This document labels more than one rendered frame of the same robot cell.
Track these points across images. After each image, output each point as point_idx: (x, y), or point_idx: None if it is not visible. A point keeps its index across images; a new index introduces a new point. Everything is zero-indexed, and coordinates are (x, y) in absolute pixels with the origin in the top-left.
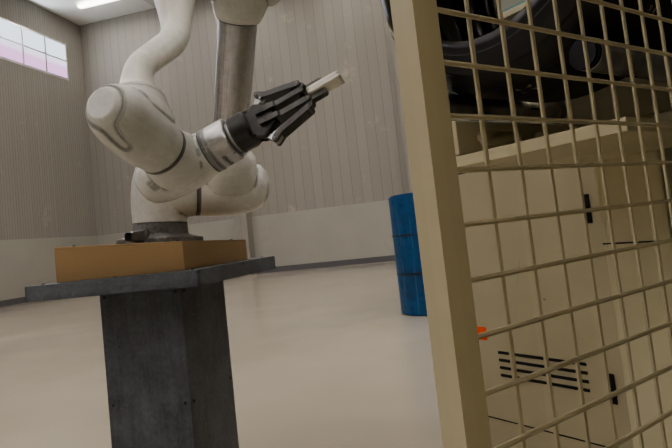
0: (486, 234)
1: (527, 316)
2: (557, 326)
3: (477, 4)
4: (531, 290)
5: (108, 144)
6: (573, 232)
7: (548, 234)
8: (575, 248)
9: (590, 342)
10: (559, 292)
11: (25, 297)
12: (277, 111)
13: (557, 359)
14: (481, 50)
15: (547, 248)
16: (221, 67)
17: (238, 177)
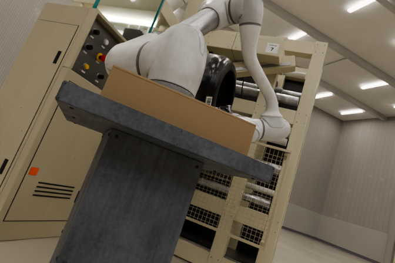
0: (68, 121)
1: (63, 165)
2: (73, 171)
3: None
4: (72, 154)
5: (280, 139)
6: (97, 136)
7: (90, 132)
8: (95, 142)
9: (80, 178)
10: (81, 157)
11: (271, 178)
12: None
13: (65, 185)
14: None
15: (87, 138)
16: (204, 33)
17: None
